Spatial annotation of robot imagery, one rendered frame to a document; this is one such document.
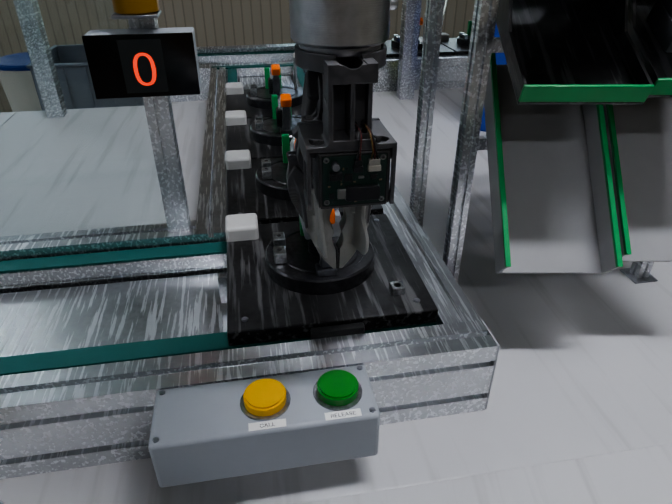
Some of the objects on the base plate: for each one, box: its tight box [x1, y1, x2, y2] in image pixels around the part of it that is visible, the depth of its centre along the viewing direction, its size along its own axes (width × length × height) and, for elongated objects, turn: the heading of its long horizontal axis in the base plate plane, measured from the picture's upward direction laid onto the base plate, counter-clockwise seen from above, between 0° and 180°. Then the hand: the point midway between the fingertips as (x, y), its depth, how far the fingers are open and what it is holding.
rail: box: [0, 320, 500, 479], centre depth 56 cm, size 6×89×11 cm, turn 100°
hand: (336, 252), depth 53 cm, fingers closed
